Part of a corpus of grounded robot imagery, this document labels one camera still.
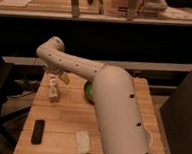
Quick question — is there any black remote control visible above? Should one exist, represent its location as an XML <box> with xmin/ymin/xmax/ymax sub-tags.
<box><xmin>31</xmin><ymin>119</ymin><xmax>45</xmax><ymax>145</ymax></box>

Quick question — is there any grey metal rail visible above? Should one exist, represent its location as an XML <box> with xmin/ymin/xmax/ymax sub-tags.
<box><xmin>3</xmin><ymin>56</ymin><xmax>192</xmax><ymax>72</ymax></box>

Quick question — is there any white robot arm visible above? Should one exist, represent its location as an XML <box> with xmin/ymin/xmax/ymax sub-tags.
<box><xmin>36</xmin><ymin>36</ymin><xmax>151</xmax><ymax>154</ymax></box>

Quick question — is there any green ceramic bowl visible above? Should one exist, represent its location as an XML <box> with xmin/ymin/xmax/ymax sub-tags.
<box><xmin>83</xmin><ymin>81</ymin><xmax>93</xmax><ymax>101</ymax></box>

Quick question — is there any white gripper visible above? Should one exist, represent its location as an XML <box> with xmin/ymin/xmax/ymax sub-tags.
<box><xmin>46</xmin><ymin>63</ymin><xmax>69</xmax><ymax>84</ymax></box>

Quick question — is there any white plastic bottle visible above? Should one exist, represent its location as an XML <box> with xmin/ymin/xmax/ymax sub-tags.
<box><xmin>48</xmin><ymin>76</ymin><xmax>59</xmax><ymax>101</ymax></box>

